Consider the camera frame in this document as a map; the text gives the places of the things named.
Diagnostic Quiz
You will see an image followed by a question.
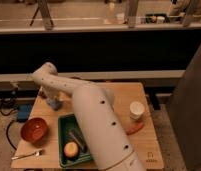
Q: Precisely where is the white paper cup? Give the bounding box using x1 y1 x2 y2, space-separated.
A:
129 101 145 120

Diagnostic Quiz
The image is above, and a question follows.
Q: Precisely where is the orange carrot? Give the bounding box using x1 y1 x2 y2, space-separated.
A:
126 122 144 135

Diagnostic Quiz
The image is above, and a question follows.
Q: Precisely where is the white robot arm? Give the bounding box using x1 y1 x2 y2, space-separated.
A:
32 62 146 171

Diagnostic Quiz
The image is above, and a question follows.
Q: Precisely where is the dark utensil in tray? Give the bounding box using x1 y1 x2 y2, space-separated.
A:
69 130 87 152

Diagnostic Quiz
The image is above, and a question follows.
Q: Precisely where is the red-brown bowl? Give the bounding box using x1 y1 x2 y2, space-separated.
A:
20 117 48 143

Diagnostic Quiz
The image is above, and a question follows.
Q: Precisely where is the green plastic tray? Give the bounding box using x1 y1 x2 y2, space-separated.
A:
58 114 92 168

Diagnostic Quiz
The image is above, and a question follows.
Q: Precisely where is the black cable on floor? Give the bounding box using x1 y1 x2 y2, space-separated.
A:
0 98 19 151

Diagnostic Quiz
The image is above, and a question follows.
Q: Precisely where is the blue box on floor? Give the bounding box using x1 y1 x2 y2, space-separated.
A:
17 104 32 122

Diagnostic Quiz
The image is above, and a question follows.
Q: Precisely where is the blue sponge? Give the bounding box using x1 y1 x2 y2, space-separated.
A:
47 99 62 111

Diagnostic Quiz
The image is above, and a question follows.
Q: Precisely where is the round bread bun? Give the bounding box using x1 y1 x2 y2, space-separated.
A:
64 141 79 158

